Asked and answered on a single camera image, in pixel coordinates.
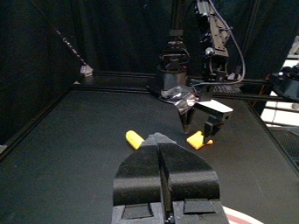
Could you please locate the black cloth curtain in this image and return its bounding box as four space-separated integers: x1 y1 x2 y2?
0 0 299 147

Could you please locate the small white tag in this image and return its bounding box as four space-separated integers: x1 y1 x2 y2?
79 64 95 78

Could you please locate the black table-level camera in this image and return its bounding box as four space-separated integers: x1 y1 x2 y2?
270 65 299 103

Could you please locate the black aluminium frame rail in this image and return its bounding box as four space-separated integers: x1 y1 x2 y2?
186 78 299 103

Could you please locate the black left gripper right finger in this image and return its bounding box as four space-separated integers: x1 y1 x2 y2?
158 132 222 215

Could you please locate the black mesh panel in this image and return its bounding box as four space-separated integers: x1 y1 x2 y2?
267 127 299 165

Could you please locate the orange toy fries piece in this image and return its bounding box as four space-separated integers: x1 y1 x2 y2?
186 130 215 151

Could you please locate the black white diagonal cord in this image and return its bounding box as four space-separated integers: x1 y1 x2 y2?
28 0 90 67

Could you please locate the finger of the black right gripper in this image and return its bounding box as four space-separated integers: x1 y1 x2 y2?
202 111 230 144
178 105 197 135

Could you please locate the yellow toy fries piece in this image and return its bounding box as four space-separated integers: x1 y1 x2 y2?
125 129 146 151

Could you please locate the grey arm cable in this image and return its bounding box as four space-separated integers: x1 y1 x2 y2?
191 0 249 88

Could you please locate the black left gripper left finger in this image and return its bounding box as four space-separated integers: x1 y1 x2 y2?
113 132 163 220

